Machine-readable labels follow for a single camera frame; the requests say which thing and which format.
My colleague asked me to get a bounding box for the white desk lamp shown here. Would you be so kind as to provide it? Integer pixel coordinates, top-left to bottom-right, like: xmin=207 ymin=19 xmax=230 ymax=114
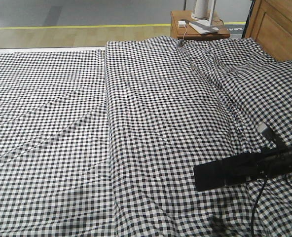
xmin=189 ymin=0 xmax=219 ymax=35

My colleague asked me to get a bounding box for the white power adapter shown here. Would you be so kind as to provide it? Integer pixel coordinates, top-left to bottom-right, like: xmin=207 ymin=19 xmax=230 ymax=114
xmin=178 ymin=20 xmax=186 ymax=28

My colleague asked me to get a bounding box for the black white checkered bedsheet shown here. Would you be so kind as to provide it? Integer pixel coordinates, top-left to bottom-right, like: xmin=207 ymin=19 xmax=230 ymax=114
xmin=0 ymin=49 xmax=115 ymax=237

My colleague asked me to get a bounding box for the black white checkered duvet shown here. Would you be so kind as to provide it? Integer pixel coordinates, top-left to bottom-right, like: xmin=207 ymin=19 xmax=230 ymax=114
xmin=105 ymin=37 xmax=292 ymax=237

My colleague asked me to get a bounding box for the wooden headboard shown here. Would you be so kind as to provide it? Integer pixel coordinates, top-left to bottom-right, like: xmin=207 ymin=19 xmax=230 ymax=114
xmin=244 ymin=0 xmax=292 ymax=61

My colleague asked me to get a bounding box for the black smartphone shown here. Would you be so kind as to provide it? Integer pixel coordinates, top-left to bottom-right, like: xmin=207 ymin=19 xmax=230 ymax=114
xmin=193 ymin=161 xmax=225 ymax=192

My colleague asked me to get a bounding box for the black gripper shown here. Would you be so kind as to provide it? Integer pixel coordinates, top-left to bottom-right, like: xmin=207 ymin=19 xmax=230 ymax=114
xmin=216 ymin=146 xmax=292 ymax=186

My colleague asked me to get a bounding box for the wooden nightstand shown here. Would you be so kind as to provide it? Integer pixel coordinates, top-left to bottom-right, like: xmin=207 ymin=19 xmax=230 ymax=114
xmin=170 ymin=10 xmax=230 ymax=41

